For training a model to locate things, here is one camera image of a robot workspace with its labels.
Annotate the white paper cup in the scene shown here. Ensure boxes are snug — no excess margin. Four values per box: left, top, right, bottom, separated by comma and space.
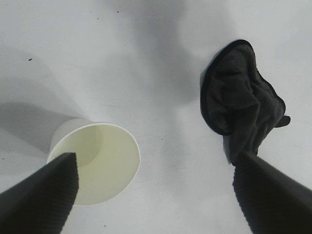
46, 118, 141, 207

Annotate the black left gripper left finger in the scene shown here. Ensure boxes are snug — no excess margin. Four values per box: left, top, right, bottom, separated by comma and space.
0, 152, 80, 234

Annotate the dark grey microfibre cloth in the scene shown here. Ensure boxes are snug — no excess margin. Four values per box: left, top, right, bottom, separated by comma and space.
199, 39, 291, 166

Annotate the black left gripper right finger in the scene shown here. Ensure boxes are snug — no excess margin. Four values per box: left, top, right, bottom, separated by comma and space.
233, 151, 312, 234

